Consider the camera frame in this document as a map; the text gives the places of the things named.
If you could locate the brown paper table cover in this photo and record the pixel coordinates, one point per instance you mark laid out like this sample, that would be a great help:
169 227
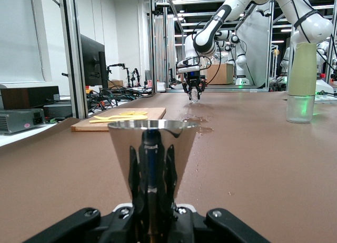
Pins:
263 161

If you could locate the large liquid spill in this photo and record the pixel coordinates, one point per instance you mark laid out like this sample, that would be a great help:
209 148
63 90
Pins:
202 128

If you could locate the grey power supply unit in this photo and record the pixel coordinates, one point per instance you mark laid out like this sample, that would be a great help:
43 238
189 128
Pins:
18 120

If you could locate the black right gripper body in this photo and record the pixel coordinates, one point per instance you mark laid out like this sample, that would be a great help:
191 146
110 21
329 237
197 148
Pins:
193 80

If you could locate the cardboard box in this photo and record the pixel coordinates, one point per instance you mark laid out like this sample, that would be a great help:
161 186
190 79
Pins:
223 74

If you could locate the black electronics box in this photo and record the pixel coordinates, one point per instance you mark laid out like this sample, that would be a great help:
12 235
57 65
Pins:
58 110

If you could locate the wooden cutting board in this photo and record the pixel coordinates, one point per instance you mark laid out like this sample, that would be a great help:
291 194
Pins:
87 127

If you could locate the small clear glass measuring cup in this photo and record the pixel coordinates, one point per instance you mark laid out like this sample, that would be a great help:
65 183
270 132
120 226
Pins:
194 97

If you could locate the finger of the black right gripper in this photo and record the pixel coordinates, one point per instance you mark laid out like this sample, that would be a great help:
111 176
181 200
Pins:
201 89
187 89

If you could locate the glass bottle with green sleeve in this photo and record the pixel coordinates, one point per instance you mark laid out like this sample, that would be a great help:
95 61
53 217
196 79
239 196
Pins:
301 69

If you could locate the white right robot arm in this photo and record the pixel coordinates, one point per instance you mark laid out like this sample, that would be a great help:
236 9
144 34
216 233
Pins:
238 1

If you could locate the steel double cone jigger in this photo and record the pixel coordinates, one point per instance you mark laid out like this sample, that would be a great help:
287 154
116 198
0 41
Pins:
121 148

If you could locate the white window blind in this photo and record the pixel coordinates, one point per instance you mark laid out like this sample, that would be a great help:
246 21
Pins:
18 35

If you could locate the aluminium frame post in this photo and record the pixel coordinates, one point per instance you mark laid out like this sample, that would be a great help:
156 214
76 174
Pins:
75 69

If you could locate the dark brown wooden box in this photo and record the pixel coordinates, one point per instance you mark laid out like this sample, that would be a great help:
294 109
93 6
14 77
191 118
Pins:
26 97

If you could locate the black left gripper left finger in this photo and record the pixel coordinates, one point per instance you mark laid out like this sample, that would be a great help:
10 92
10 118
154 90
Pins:
116 227

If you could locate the yellow plastic knife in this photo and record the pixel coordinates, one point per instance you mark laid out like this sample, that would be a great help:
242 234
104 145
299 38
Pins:
118 120

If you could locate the yellow plastic fork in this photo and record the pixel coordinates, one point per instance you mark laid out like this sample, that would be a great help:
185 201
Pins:
101 117

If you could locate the black computer monitor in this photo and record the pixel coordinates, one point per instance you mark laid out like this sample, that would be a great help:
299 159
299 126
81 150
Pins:
90 61

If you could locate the right wrist camera unit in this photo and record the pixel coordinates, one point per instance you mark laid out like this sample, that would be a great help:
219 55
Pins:
188 68

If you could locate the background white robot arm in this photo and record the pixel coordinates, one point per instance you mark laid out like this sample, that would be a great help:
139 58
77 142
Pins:
241 59

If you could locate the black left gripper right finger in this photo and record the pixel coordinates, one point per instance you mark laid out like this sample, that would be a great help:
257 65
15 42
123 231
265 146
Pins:
189 227

